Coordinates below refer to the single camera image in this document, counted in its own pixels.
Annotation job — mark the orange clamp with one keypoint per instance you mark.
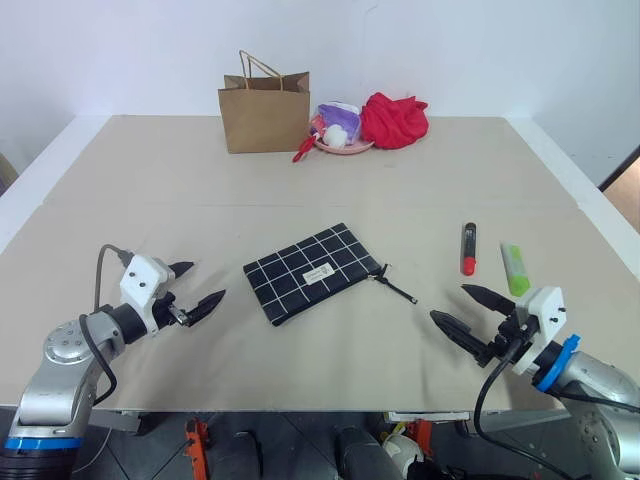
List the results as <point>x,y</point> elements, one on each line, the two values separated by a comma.
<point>196,445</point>
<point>420,435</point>

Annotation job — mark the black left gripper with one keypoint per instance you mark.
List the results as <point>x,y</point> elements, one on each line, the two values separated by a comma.
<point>167,310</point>

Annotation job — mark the red clip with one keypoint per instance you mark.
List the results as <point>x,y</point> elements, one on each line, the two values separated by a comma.
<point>304,149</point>

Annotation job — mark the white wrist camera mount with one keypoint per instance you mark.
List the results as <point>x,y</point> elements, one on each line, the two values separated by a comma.
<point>545,310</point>
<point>142,280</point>

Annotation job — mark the green highlighter pen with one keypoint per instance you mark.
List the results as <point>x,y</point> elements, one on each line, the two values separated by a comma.
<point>516,270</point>

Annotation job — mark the white fluffy ball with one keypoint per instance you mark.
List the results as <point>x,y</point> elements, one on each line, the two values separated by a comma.
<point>335,135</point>

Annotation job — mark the red crumpled cloth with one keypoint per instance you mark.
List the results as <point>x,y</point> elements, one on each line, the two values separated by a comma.
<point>395,120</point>

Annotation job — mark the black grid pencil pouch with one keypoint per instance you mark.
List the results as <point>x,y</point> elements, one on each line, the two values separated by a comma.
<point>305,272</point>

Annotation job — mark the white rounded object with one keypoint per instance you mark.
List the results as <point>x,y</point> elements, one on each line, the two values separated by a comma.
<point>400,450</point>

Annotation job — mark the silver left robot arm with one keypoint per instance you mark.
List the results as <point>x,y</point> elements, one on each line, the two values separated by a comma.
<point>55,380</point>

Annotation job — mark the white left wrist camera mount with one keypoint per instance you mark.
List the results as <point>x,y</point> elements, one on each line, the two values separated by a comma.
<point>142,280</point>

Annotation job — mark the pink plate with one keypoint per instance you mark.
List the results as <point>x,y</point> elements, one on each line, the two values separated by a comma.
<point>350,147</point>

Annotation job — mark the pink small packet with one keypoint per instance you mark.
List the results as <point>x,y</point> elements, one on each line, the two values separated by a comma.
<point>317,125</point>

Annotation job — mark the brown wooden panel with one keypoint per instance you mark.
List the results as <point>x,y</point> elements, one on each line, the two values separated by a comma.
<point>625,195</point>

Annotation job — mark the dark rounded shape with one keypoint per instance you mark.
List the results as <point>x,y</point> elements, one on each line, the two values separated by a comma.
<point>360,455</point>
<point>247,457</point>

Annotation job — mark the black marker with red cap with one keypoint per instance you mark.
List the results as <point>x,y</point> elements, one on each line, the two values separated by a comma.
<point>469,250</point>

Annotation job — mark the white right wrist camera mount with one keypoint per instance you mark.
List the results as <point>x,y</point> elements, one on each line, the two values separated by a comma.
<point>545,310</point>

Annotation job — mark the white metal bracket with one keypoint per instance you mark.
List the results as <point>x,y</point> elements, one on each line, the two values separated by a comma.
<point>430,416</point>

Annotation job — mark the brown paper bag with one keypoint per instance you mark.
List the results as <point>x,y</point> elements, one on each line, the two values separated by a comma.
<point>265,117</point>

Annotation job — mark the purple and white pouch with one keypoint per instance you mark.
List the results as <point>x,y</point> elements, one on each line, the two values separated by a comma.
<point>342,117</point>

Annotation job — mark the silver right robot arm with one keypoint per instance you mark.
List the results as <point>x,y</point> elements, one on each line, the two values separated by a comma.
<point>595,375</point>

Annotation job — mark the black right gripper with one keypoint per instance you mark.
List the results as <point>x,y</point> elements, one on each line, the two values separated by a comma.
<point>510,340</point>

